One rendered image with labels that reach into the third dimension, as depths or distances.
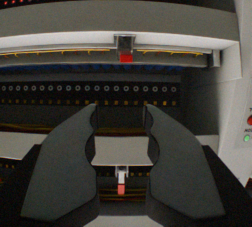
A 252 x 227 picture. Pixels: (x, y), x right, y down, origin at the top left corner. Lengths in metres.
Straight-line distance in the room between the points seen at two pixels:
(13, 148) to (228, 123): 0.35
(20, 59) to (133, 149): 0.23
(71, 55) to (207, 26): 0.20
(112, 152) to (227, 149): 0.19
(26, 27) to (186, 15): 0.21
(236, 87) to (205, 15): 0.11
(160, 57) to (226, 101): 0.12
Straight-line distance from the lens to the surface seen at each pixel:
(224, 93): 0.34
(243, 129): 0.35
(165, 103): 0.44
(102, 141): 0.32
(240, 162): 0.40
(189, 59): 0.34
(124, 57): 0.20
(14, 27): 0.29
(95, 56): 0.32
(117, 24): 0.26
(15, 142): 0.36
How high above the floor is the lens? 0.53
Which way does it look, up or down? 20 degrees up
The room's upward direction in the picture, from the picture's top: 178 degrees counter-clockwise
